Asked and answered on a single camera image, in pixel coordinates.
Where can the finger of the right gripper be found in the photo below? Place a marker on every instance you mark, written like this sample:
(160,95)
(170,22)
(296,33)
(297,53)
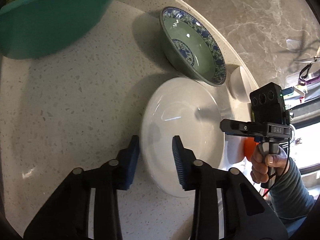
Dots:
(234,127)

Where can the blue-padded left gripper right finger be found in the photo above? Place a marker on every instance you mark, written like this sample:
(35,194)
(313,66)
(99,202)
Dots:
(246,215)

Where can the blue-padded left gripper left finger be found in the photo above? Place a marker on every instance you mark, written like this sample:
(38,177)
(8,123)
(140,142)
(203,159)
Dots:
(65,214)

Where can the orange plastic bowl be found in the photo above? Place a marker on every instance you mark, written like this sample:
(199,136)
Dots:
(249,147)

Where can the white plate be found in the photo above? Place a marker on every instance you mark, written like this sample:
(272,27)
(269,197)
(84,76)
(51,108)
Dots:
(233,155)
(182,107)

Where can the small white bowl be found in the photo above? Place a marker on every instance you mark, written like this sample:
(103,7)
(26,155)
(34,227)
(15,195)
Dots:
(240,86)

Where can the blue green patterned bowl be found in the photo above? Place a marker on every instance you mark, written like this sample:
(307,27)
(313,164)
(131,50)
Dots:
(190,47)

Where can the grey sleeved right forearm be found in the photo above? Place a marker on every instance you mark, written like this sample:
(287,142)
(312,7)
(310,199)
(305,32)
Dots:
(290,198)

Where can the person's right hand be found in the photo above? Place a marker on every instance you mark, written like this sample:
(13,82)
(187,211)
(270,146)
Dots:
(261,164)

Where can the purple hanging utensil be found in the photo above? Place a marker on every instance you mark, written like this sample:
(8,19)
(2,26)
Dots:
(308,79)

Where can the green plastic colander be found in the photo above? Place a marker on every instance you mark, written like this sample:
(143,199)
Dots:
(35,28)

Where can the black camera box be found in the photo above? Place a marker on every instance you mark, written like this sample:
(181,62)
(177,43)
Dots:
(267,104)

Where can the kitchen scissors on wall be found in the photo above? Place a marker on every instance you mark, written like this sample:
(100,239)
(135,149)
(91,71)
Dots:
(309,62)

